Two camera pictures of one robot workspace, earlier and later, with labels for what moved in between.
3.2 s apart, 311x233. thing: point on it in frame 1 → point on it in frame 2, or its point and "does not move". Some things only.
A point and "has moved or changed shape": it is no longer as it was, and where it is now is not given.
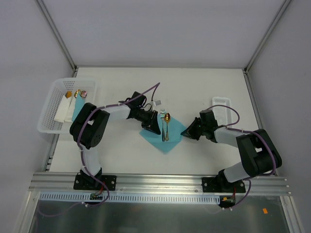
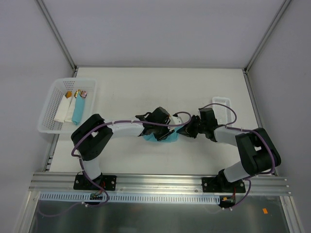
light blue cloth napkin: [175, 130] has moved or changed shape
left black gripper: [150, 120] → [164, 131]
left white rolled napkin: [62, 109] does not move
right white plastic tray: [222, 114] does not move
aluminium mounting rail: [152, 184] does not move
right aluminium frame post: [285, 4] does not move
